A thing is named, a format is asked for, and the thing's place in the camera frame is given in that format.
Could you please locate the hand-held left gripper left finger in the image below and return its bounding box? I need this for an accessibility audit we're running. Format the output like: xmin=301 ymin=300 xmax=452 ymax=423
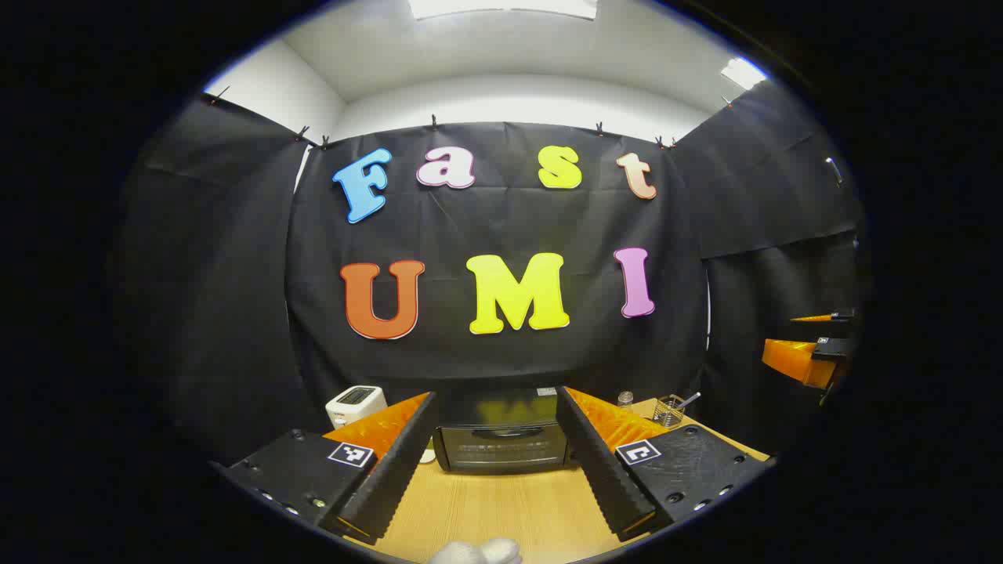
xmin=210 ymin=392 xmax=437 ymax=547

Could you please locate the black electric oven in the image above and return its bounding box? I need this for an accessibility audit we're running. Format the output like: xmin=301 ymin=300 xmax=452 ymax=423
xmin=433 ymin=388 xmax=570 ymax=473

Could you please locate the white toaster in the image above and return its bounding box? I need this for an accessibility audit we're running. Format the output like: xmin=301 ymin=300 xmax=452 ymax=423
xmin=325 ymin=385 xmax=389 ymax=430

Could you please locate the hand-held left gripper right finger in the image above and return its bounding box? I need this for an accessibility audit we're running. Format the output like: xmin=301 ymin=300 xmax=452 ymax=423
xmin=555 ymin=386 xmax=777 ymax=543

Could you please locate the ceiling light panel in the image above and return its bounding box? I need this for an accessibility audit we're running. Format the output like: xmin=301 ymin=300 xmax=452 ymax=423
xmin=721 ymin=57 xmax=768 ymax=90

